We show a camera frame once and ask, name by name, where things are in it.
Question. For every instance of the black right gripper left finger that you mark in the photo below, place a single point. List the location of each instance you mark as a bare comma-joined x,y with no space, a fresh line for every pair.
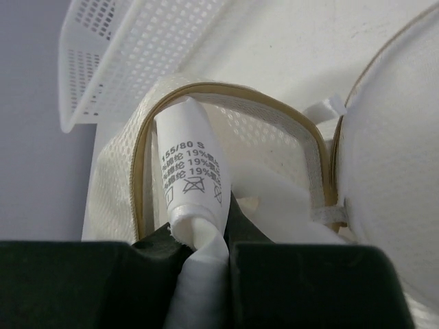
89,284

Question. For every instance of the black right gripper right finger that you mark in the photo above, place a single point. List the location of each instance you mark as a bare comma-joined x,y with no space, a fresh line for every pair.
277,285

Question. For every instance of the white bra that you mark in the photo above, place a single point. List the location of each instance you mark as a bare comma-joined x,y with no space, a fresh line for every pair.
197,194

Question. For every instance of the white mesh laundry bag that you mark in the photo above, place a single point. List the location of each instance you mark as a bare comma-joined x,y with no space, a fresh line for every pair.
370,163

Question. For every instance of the white plastic mesh basket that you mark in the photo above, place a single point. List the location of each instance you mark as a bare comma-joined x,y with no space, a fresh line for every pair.
112,52

